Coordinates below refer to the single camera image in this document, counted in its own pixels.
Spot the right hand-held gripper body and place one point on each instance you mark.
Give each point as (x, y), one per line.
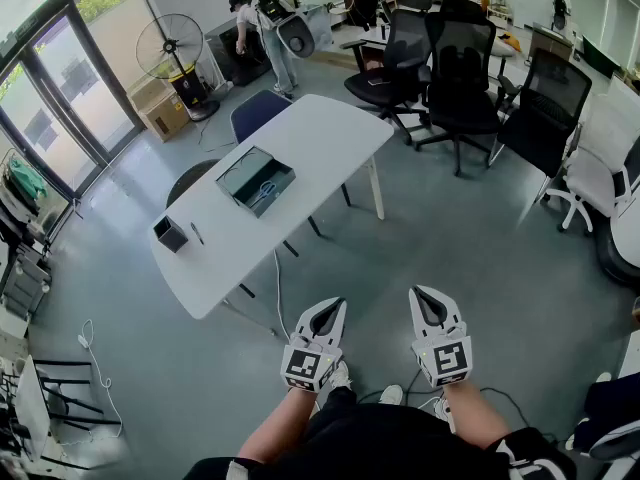
(447, 360)

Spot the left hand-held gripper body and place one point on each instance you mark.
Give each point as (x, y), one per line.
(305, 365)

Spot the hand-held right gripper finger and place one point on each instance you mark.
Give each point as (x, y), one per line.
(414, 315)
(452, 310)

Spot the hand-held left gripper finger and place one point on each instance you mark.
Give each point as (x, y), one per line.
(306, 320)
(341, 325)

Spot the green box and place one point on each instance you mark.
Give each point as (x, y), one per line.
(240, 173)

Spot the person's right forearm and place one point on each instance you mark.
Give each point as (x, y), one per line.
(475, 413)

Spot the person's left forearm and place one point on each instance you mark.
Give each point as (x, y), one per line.
(272, 428)

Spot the brown cardboard box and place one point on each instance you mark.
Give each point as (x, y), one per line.
(167, 118)

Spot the person's left white shoe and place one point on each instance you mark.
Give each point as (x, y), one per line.
(340, 375)

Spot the white power strip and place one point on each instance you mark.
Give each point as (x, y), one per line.
(443, 410)

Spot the person's black shirt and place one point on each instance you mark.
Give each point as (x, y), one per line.
(390, 443)

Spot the black marker pen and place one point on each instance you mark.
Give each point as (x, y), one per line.
(197, 233)

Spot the black square pen holder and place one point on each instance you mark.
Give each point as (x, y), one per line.
(175, 242)

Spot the dark round chair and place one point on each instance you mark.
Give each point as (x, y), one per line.
(192, 175)

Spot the white office chair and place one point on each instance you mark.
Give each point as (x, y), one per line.
(595, 173)
(627, 228)

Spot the navy blue chair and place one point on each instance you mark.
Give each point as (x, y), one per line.
(257, 113)

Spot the black office chair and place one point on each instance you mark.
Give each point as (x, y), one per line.
(385, 85)
(462, 88)
(545, 118)

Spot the smartphone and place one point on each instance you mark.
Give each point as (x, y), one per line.
(379, 82)

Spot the black washing machine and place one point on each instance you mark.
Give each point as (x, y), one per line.
(240, 58)

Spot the black legged side table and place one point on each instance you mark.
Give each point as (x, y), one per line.
(32, 408)

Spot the gray utility cart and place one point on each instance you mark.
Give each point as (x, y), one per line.
(25, 288)

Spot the black bottle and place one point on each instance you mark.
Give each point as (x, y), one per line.
(383, 32)

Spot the black standing fan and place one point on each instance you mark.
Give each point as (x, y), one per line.
(170, 46)

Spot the clothes rack with garments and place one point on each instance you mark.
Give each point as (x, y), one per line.
(25, 178)

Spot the black framed glass door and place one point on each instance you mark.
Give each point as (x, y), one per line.
(65, 103)

